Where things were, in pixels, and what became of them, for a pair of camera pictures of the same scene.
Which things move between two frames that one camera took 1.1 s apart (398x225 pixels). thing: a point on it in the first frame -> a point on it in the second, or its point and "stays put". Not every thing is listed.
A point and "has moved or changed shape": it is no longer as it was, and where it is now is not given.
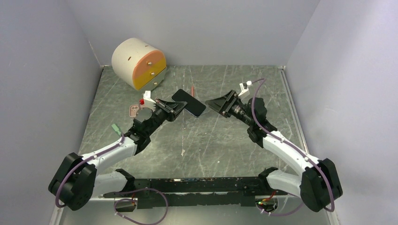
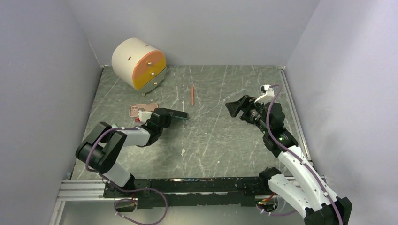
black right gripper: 224,104 -> 246,102
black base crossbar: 154,193 stays put
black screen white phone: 193,106 has moved or changed shape
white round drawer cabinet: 138,64 stays put
